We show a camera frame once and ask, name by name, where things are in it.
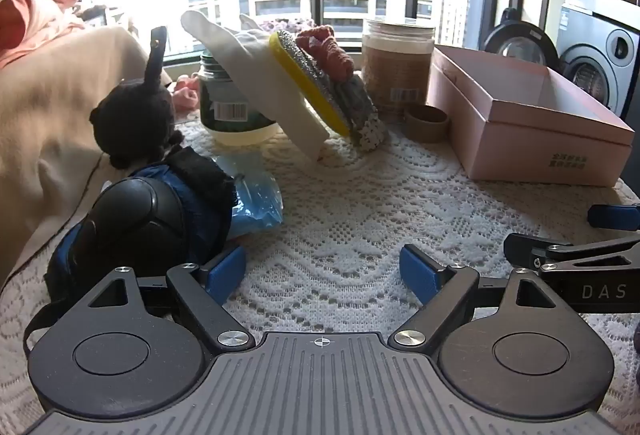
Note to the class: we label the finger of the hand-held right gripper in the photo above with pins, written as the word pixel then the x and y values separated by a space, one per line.
pixel 530 252
pixel 612 217

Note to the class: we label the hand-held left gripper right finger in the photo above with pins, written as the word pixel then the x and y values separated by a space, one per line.
pixel 417 277

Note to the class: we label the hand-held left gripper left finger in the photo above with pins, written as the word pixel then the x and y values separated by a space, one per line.
pixel 227 272

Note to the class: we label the blue plastic shoe cover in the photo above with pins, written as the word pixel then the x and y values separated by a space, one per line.
pixel 255 200

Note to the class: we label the pink cardboard box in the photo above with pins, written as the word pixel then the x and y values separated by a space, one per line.
pixel 525 135

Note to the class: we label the grey knitted cloth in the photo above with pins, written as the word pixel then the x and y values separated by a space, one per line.
pixel 360 110

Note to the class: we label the black plush toy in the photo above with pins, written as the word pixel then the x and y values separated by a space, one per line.
pixel 135 120

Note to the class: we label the white cotton glove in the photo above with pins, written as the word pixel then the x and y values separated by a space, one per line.
pixel 260 70

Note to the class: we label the yellow sponge with steel scourer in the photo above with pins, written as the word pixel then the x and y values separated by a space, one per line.
pixel 312 80

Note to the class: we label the pink knitted cloth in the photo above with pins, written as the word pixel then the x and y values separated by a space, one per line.
pixel 330 52

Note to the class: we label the white lace tablecloth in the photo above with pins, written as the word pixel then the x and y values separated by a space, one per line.
pixel 350 215

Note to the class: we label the brown tape roll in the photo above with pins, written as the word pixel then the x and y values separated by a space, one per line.
pixel 425 122

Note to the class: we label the green lidded glass jar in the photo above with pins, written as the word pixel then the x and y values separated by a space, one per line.
pixel 230 115

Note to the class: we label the grey washing machine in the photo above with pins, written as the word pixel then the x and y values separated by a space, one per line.
pixel 600 50

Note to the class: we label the clear jar with brown contents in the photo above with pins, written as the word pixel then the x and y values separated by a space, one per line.
pixel 397 65

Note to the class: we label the beige blanket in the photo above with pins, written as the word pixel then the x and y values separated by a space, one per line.
pixel 50 125

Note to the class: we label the potted purple flowers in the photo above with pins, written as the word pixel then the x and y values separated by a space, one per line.
pixel 287 24

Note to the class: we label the peach pink cloth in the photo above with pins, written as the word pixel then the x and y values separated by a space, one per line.
pixel 30 20

